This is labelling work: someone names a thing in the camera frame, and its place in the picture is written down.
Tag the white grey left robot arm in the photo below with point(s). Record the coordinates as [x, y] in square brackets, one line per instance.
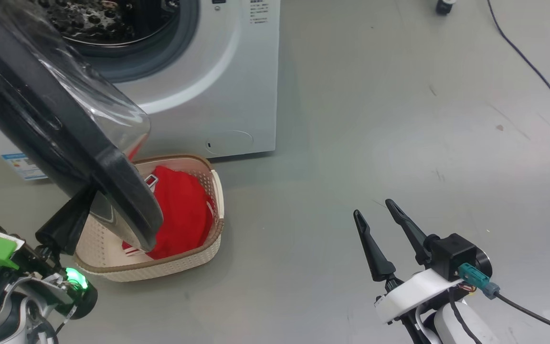
[22, 310]

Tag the grey partition stand with caster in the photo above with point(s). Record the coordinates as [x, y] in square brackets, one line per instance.
[445, 5]

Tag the round glass washing machine door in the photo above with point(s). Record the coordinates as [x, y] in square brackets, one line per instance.
[65, 143]

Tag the white front-load washing machine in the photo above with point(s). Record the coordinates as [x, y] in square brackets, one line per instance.
[227, 86]

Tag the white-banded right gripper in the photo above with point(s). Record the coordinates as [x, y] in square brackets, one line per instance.
[408, 296]

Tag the blue energy label sticker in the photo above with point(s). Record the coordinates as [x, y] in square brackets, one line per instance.
[26, 167]

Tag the red jersey with printed lettering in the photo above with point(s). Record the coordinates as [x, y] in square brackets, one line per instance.
[184, 215]

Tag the cream perforated laundry basket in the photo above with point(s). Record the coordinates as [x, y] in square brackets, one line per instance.
[208, 258]

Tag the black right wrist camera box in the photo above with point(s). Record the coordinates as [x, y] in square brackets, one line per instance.
[454, 253]

